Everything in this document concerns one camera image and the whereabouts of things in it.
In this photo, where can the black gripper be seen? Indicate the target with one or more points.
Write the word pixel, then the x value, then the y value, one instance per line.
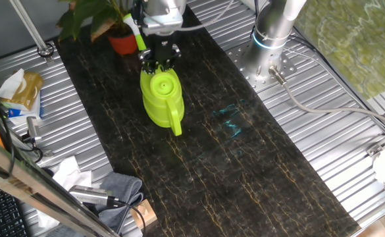
pixel 162 49

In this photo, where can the lime green watering can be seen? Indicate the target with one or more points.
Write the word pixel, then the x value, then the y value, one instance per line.
pixel 162 98

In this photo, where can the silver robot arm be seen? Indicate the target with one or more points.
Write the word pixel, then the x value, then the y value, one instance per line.
pixel 268 33

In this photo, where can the anthurium plant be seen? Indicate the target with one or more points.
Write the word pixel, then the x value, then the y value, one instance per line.
pixel 80 16

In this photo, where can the orange flower pot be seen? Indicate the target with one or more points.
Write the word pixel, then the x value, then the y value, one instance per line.
pixel 123 44

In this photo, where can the black marble pattern mat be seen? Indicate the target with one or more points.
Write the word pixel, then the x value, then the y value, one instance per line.
pixel 228 148

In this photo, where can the silver tripod pole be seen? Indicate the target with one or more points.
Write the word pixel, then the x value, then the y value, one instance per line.
pixel 31 27

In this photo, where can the grey towel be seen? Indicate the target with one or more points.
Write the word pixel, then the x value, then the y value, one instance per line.
pixel 123 187

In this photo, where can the yellow tissue packet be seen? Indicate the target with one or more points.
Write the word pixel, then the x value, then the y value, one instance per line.
pixel 27 90

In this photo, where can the white tissue paper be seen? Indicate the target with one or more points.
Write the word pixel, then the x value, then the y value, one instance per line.
pixel 70 174

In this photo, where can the blue white package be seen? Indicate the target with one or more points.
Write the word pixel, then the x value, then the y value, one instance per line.
pixel 24 115

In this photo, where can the white tissue sheet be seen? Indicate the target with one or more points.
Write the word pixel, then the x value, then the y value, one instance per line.
pixel 10 85

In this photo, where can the wooden block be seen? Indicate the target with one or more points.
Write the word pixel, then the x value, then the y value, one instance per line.
pixel 146 214

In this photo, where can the black computer mouse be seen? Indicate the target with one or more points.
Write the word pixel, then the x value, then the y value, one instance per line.
pixel 47 171

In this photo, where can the crumpled white tissue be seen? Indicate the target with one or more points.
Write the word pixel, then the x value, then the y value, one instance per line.
pixel 47 219

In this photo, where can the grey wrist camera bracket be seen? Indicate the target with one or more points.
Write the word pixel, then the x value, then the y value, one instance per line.
pixel 162 23

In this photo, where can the small silver camera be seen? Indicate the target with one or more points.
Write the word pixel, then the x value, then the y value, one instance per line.
pixel 33 129

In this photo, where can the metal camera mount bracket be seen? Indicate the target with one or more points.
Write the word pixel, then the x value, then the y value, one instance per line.
pixel 48 152

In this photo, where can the silver vented camera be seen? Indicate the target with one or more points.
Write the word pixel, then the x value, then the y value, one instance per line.
pixel 87 194

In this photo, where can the metal frame bar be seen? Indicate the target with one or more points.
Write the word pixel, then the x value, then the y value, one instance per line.
pixel 31 184

